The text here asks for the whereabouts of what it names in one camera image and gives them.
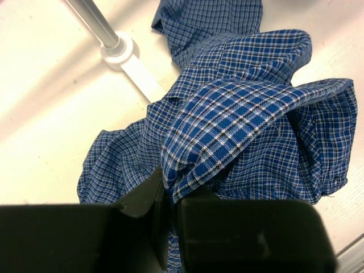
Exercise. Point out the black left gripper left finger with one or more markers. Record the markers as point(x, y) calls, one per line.
point(129, 235)

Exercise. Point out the blue plaid shirt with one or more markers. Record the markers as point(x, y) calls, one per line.
point(232, 122)

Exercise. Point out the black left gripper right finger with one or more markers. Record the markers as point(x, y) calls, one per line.
point(218, 235)

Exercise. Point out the metal clothes rack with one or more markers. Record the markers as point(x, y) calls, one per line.
point(118, 50)

